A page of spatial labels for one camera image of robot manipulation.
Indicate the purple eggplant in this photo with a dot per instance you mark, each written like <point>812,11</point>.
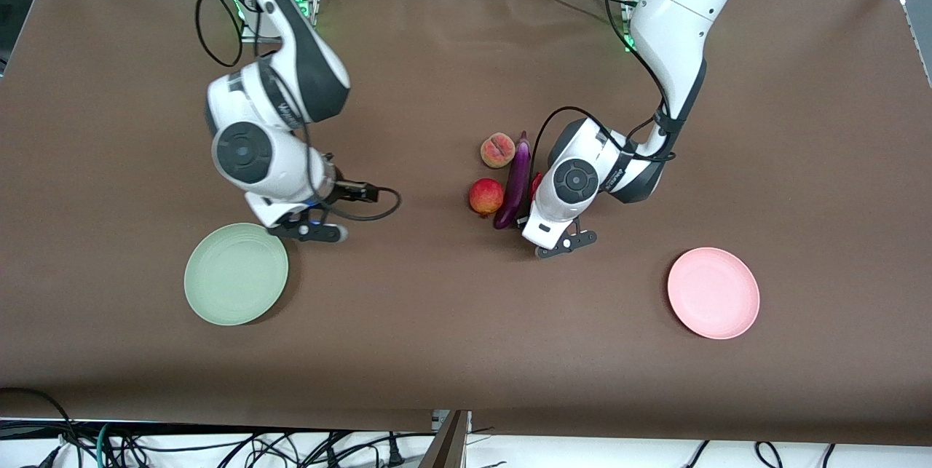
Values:
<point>514,184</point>

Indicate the pink plate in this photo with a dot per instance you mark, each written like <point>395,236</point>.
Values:
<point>713,293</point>

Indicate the light green plate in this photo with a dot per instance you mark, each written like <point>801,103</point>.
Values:
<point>237,275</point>

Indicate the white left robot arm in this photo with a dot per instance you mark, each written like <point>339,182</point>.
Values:
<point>677,31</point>

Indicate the dark frame post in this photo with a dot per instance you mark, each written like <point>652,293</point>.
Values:
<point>448,446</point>

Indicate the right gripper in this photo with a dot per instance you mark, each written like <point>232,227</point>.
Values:
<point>350,191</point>

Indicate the brown table cover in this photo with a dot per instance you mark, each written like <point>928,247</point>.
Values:
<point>437,344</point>

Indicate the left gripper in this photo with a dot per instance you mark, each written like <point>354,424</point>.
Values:
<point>521,221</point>

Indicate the red chili pepper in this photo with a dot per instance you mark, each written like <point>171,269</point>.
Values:
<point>535,188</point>

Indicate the pink peach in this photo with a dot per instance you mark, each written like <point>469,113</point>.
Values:
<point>498,151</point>

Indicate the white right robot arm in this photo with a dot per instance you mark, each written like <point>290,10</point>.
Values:
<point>287,46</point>

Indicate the black power plug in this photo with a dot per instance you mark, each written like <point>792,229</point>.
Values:
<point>394,453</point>

